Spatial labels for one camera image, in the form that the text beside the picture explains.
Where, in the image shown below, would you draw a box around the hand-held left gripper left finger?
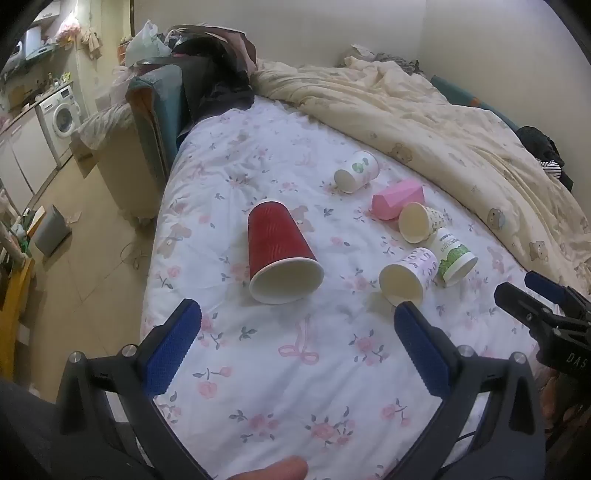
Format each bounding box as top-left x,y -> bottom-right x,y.
55,298 -> 218,480

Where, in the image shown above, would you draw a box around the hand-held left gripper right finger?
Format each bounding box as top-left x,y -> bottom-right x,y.
393,301 -> 550,480

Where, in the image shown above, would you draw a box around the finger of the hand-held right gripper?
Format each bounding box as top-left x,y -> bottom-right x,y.
525,271 -> 583,308
493,282 -> 561,335

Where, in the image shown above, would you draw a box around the red ribbed paper cup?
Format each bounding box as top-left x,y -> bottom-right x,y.
247,199 -> 325,305

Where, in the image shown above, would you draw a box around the white cup pink print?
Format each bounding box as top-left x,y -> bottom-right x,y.
379,247 -> 438,306

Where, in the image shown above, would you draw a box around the white cup green label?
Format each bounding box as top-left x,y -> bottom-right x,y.
431,227 -> 479,288

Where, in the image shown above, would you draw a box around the cream dotted paper cup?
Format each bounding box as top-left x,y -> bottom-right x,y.
398,202 -> 448,244

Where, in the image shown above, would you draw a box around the white cup green leaf print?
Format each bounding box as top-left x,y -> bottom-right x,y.
334,151 -> 380,193

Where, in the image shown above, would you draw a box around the person's left hand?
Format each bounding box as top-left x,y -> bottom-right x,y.
216,455 -> 309,480

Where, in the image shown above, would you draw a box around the white floral bed sheet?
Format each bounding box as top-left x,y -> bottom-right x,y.
139,95 -> 555,480

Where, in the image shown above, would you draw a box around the black clothing heap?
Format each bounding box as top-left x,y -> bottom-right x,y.
516,126 -> 575,191

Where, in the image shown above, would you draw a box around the pink paper carton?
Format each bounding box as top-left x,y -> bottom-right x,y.
372,180 -> 424,221

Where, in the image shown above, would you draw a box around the yellow shelf unit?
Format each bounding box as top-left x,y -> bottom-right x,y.
0,256 -> 37,370

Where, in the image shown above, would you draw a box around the dark grey clothing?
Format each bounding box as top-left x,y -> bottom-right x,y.
0,377 -> 63,480

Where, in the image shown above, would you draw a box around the grey trash bin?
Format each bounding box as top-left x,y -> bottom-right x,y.
33,204 -> 72,257

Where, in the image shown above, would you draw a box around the teal bed mat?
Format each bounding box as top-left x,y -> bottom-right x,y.
431,75 -> 522,132

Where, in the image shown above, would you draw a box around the beige bear print quilt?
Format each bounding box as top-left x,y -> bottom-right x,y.
252,55 -> 591,296

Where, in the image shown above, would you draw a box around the white kitchen cabinets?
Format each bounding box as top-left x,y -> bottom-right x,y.
0,108 -> 60,213

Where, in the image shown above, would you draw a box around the teal padded headboard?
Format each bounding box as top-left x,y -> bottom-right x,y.
126,64 -> 195,185

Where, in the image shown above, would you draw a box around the white washing machine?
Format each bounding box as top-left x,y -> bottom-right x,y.
38,84 -> 86,168

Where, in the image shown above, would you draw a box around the grey crumpled cloth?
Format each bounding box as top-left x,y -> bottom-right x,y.
374,52 -> 423,75

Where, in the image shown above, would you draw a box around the dark clothes pile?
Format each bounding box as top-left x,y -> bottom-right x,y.
173,28 -> 259,134

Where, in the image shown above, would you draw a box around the white plastic bag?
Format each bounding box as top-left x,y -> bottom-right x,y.
124,19 -> 172,65

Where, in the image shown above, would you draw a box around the hanging beige cloth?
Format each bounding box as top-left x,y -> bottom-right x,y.
81,27 -> 103,60

